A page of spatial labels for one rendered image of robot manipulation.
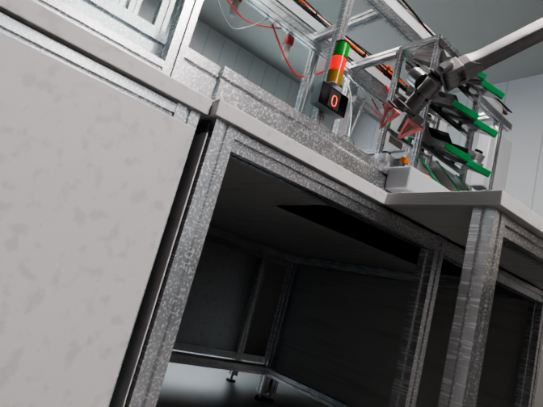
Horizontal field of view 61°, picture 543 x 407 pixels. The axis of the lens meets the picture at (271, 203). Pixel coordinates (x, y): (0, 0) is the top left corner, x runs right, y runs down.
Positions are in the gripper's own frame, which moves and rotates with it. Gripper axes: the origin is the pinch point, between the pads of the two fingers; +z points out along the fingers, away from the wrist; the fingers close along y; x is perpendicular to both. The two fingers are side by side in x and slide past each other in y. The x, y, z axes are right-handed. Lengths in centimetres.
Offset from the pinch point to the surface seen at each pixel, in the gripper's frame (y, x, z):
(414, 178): 17.6, 35.2, 0.7
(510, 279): -42, 43, 11
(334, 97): 19.8, -8.9, 2.4
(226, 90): 71, 31, 5
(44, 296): 92, 65, 34
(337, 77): 20.4, -13.5, -2.3
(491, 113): -152, -97, -28
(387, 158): 2.1, 9.1, 6.3
